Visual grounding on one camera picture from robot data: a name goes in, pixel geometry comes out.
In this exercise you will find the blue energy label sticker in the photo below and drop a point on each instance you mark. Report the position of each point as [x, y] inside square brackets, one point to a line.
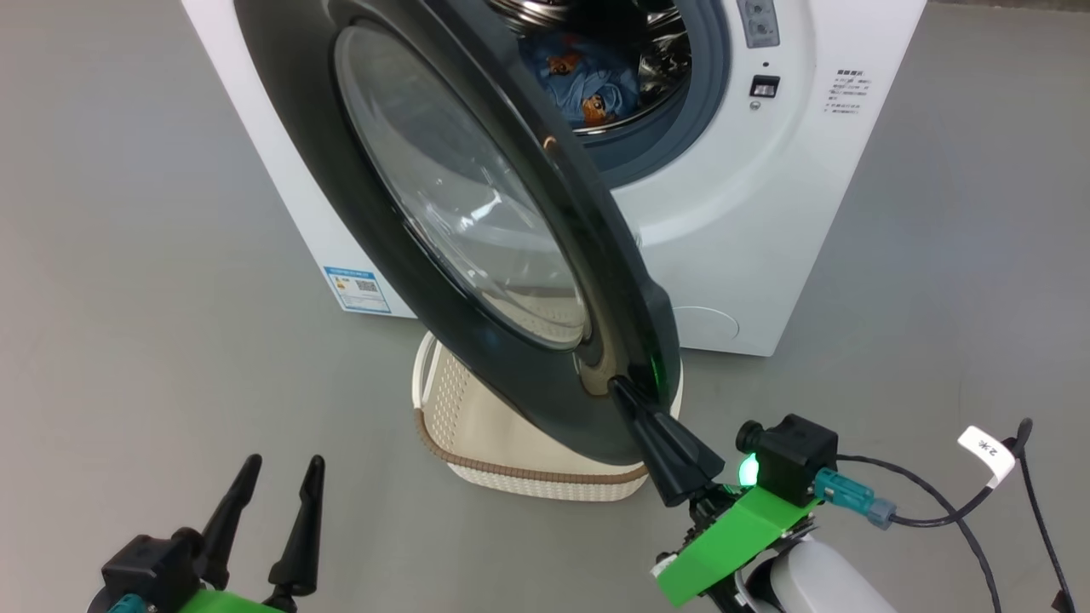
[358, 291]

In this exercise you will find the grey warning sticker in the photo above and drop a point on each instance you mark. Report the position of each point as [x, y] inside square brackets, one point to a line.
[760, 21]

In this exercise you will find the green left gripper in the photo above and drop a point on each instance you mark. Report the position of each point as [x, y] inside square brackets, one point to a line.
[221, 603]

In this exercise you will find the black door latch slot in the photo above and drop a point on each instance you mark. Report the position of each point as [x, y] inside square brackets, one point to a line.
[765, 86]

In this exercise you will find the cream perforated laundry basket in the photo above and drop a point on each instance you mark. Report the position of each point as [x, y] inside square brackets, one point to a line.
[528, 481]

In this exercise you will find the white front-load washing machine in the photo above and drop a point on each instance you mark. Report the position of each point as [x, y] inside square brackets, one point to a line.
[749, 238]

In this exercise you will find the round white filter cover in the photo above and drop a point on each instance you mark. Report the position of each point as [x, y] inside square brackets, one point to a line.
[707, 328]

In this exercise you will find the perforated steel drum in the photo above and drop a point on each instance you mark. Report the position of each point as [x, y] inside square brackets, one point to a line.
[660, 72]

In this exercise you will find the small printed text label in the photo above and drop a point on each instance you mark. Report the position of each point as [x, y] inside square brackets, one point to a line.
[843, 92]

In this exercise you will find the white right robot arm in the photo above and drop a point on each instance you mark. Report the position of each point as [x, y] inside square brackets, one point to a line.
[817, 587]

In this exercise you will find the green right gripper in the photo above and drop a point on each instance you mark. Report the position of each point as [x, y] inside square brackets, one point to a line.
[732, 536]

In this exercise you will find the black round glass washer door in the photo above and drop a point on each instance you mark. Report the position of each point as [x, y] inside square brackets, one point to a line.
[341, 213]

